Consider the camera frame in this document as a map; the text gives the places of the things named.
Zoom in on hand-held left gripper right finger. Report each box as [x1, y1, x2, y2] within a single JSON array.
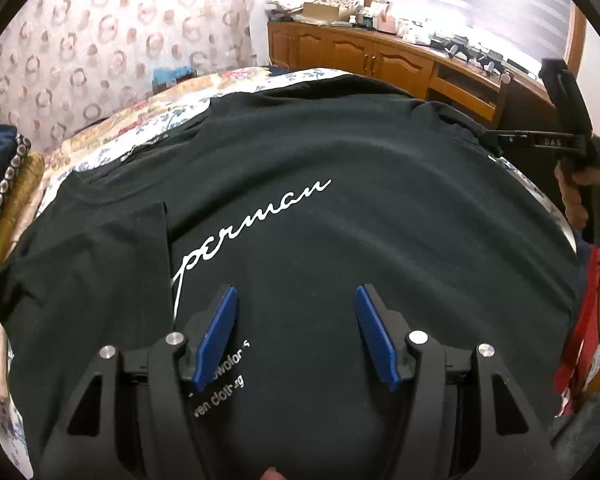
[[355, 284, 571, 480]]

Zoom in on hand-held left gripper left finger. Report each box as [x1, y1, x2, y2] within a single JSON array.
[[32, 284, 261, 480]]

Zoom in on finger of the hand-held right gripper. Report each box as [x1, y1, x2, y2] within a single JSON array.
[[480, 129, 588, 153]]

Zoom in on black t-shirt with white script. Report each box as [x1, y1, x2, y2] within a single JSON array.
[[0, 74, 583, 480]]

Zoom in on person's right hand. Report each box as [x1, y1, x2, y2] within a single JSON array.
[[554, 160, 600, 248]]

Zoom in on clutter of dark tools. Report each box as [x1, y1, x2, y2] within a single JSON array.
[[429, 34, 506, 75]]

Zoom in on white window blind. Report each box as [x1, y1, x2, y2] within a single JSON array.
[[377, 0, 576, 68]]

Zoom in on wooden cabinet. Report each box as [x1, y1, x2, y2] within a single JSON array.
[[267, 20, 571, 136]]

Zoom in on red cloth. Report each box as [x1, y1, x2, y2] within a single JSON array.
[[554, 245, 600, 418]]

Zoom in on blue floral white blanket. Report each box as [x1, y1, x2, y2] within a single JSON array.
[[0, 67, 581, 480]]

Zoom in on pink floral beige blanket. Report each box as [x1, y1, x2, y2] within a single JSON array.
[[45, 67, 291, 171]]

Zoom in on gold cloth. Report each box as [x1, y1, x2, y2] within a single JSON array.
[[0, 152, 46, 281]]

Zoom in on cardboard box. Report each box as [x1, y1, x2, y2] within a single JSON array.
[[302, 1, 357, 24]]

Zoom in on blue box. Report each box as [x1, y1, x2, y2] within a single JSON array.
[[152, 65, 193, 86]]

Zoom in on patterned paper stack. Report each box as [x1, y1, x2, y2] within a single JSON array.
[[266, 0, 312, 24]]

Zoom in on circle patterned curtain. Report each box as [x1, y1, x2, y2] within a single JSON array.
[[0, 0, 261, 153]]

